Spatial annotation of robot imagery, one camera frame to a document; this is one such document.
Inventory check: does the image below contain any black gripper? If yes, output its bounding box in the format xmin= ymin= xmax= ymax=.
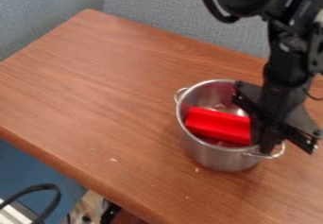
xmin=232 ymin=80 xmax=323 ymax=154

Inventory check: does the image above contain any red block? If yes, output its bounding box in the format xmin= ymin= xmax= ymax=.
xmin=184 ymin=107 xmax=251 ymax=146

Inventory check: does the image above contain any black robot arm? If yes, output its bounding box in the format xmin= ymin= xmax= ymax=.
xmin=201 ymin=0 xmax=323 ymax=154

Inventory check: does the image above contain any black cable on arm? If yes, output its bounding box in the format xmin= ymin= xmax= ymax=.
xmin=302 ymin=79 xmax=323 ymax=101

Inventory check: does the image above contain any black chair frame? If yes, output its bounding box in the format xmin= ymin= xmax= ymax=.
xmin=0 ymin=183 xmax=61 ymax=224

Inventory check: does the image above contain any black object under table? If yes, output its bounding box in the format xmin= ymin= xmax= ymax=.
xmin=100 ymin=204 xmax=123 ymax=224

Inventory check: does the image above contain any metal pot with handles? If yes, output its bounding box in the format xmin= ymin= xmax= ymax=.
xmin=173 ymin=79 xmax=286 ymax=172

